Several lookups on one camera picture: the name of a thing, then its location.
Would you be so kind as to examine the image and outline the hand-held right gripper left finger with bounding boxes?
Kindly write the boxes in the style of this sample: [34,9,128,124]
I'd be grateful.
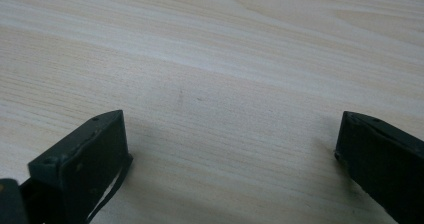
[19,109,134,224]

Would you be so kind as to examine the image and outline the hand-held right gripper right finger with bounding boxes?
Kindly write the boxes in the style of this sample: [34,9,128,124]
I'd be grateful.
[334,110,424,224]

